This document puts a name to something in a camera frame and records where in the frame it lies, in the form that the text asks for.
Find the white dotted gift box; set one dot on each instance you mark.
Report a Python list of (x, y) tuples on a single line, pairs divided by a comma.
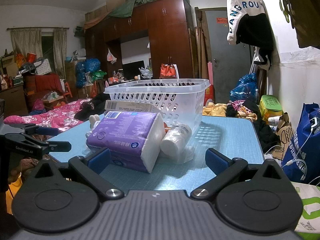
[(43, 66)]

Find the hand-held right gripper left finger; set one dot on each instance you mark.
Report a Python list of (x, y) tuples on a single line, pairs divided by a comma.
[(101, 161)]

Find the orange bag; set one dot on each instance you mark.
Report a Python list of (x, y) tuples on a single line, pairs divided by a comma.
[(166, 71)]

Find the small white bottles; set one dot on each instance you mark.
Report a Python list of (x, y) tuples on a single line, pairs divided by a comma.
[(93, 121)]

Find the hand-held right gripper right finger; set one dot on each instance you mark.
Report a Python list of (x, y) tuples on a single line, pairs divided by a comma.
[(214, 161)]

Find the cardboard box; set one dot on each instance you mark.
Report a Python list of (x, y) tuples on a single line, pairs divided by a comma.
[(130, 106)]

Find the black clothing heap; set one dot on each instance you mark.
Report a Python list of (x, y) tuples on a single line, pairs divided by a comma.
[(265, 132)]

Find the white pill bottle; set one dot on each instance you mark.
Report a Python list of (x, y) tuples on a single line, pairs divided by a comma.
[(172, 142)]

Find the wooden planks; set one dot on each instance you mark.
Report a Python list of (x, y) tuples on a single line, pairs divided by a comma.
[(200, 42)]

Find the green tarp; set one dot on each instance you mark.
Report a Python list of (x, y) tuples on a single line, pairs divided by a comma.
[(125, 7)]

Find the black hanging garment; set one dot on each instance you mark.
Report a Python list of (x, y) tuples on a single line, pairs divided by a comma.
[(257, 35)]

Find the brown paper bag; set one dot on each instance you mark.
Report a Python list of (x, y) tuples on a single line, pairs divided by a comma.
[(287, 135)]

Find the yellow patterned blanket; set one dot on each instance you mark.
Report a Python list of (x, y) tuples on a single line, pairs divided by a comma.
[(215, 110)]

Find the black monitor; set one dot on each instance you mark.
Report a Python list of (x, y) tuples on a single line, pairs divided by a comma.
[(132, 70)]

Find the blue shopping bag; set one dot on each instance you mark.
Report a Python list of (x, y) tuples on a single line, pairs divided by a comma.
[(297, 142)]

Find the red box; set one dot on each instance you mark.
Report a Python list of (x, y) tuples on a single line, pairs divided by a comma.
[(209, 95)]

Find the beige curtain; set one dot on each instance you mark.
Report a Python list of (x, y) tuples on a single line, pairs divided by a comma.
[(25, 42), (60, 52)]

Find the green and white bag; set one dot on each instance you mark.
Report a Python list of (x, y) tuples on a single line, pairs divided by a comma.
[(310, 210)]

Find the dark olive garment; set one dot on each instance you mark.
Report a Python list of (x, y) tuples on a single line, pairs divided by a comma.
[(307, 17)]

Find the white plastic basket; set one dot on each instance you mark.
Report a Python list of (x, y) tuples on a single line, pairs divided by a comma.
[(180, 105)]

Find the pink floral blanket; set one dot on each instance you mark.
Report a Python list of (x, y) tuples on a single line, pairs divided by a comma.
[(57, 116)]

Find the pile of blue bags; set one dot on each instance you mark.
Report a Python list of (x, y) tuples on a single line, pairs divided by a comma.
[(90, 65)]

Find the black clothes on bed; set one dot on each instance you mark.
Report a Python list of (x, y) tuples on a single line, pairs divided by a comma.
[(100, 100)]

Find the blue plastic bag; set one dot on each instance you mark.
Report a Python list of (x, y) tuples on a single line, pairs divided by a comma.
[(243, 87)]

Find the purple tissue pack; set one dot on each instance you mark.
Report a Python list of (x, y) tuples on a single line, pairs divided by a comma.
[(125, 135)]

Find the grey door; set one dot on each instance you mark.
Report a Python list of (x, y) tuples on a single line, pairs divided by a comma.
[(220, 55)]

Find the brown wooden wardrobe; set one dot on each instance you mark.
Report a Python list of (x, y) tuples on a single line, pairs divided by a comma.
[(170, 30)]

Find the green and yellow box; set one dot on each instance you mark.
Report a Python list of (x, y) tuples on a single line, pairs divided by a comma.
[(270, 105)]

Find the yellow garment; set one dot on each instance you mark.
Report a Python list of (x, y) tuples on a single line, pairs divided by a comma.
[(15, 195)]

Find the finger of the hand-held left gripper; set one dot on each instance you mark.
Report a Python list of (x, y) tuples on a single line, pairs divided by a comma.
[(47, 130), (60, 146)]

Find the white hanging plastic bag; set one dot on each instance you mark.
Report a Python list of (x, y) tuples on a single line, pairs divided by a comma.
[(111, 56)]

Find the white hooded sweater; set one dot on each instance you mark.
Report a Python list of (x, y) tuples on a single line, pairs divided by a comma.
[(240, 5)]

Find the clear plastic bag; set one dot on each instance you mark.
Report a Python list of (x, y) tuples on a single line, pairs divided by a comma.
[(188, 155)]

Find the red plastic stool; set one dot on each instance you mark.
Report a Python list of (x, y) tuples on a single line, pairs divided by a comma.
[(67, 88)]

